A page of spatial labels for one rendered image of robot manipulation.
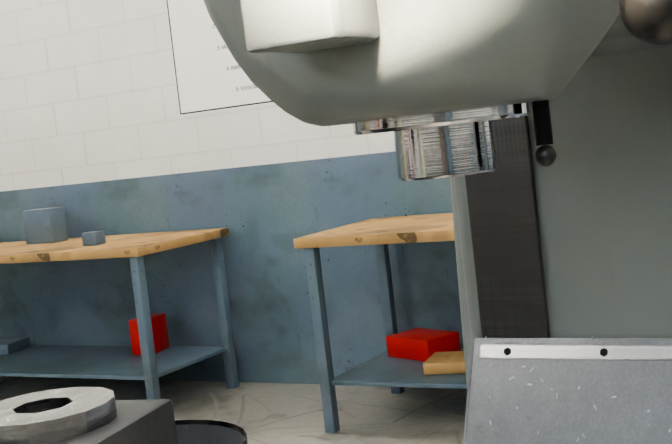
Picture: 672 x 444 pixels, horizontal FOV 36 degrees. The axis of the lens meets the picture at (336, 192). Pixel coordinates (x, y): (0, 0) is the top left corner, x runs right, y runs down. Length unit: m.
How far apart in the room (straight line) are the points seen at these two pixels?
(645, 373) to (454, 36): 0.50
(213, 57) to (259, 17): 5.41
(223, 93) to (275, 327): 1.31
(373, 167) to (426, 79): 4.87
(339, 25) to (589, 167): 0.51
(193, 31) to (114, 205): 1.18
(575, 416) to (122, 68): 5.49
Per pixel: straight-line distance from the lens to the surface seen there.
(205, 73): 5.84
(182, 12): 5.94
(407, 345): 4.93
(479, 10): 0.41
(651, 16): 0.38
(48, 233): 6.26
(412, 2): 0.41
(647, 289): 0.87
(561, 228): 0.88
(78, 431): 0.66
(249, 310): 5.82
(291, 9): 0.39
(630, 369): 0.87
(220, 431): 2.69
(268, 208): 5.64
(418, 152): 0.49
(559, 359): 0.89
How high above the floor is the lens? 1.30
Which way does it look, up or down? 3 degrees down
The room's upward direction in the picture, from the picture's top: 6 degrees counter-clockwise
